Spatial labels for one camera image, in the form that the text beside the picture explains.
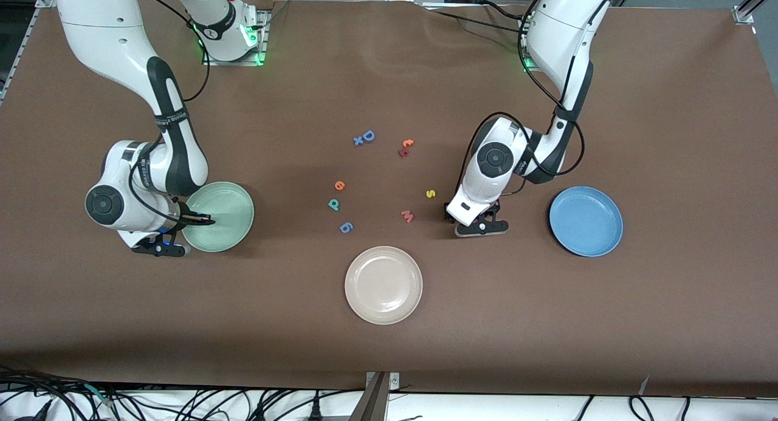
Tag light green plate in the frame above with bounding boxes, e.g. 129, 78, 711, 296
181, 181, 255, 253

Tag blue plate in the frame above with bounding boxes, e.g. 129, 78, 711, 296
548, 186, 624, 258

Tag beige plate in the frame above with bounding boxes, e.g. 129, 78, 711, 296
344, 245, 424, 326

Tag brown paper table cover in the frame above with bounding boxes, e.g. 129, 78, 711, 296
0, 0, 778, 399

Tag silver metal bracket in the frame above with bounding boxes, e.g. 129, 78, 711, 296
367, 372, 401, 392

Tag teal tipped cable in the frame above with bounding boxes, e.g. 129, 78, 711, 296
84, 383, 115, 408

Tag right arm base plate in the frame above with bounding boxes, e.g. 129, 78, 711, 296
201, 8, 269, 67

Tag long black table cable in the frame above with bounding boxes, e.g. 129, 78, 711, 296
422, 8, 535, 36

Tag short black table cable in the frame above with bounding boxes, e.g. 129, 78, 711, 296
483, 1, 532, 22

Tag brown metal post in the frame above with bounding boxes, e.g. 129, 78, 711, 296
348, 372, 390, 421

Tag tangled black cables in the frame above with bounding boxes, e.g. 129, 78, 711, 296
0, 363, 365, 421

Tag aluminium table side rail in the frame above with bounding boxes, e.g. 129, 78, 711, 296
0, 7, 38, 106

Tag looped black cable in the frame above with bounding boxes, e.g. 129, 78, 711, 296
628, 395, 656, 421

